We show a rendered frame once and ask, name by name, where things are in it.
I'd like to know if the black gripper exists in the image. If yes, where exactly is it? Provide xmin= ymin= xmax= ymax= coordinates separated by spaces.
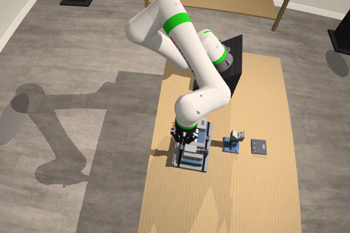
xmin=171 ymin=129 xmax=198 ymax=150

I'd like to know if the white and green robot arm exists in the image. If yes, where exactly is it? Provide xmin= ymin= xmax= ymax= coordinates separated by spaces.
xmin=125 ymin=0 xmax=233 ymax=137

